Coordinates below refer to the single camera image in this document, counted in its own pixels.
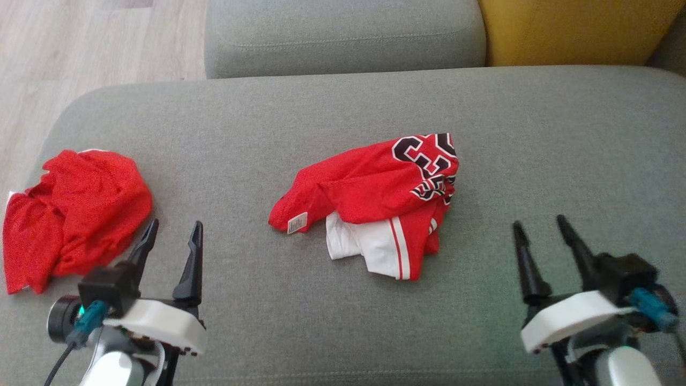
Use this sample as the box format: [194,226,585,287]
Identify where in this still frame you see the black cable teal plug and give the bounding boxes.
[44,300,108,386]
[630,288,686,365]

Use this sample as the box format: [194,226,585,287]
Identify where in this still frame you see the grey sofa back cushion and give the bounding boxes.
[646,11,686,77]

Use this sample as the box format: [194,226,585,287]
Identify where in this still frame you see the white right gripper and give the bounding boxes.
[513,215,636,355]

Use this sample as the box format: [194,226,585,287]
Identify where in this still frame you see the red basketball jersey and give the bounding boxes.
[268,133,460,281]

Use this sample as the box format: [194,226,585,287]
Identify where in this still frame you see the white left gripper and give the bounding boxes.
[102,218,207,357]

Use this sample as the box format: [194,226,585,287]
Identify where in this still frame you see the large yellow sofa back cushion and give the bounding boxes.
[478,0,686,67]

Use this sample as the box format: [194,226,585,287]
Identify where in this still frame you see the right black cable teal plug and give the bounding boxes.
[630,288,686,365]

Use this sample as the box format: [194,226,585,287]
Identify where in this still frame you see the red shorts with white stripe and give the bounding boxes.
[2,149,153,295]

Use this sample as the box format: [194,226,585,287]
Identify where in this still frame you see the left black cable teal plug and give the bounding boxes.
[44,300,108,386]

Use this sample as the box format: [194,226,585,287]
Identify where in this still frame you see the large grey sofa seat cushion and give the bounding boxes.
[0,65,686,386]

